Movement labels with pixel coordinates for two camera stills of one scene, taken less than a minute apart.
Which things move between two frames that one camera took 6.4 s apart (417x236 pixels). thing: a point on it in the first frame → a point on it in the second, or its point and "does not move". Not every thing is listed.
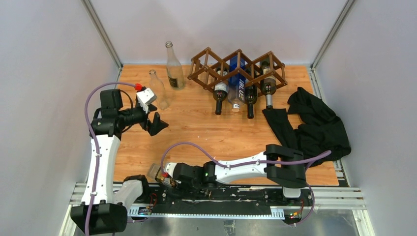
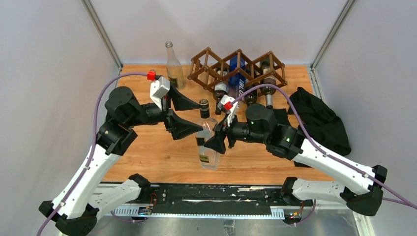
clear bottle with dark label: x=174 y=70 does not move
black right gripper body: x=193 y=186 → x=232 y=132
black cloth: x=322 y=137 does not move
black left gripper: x=153 y=128 → x=178 y=127
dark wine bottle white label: x=220 y=89 does not move
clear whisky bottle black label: x=154 y=173 → x=209 y=159
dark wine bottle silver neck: x=268 y=82 does not move
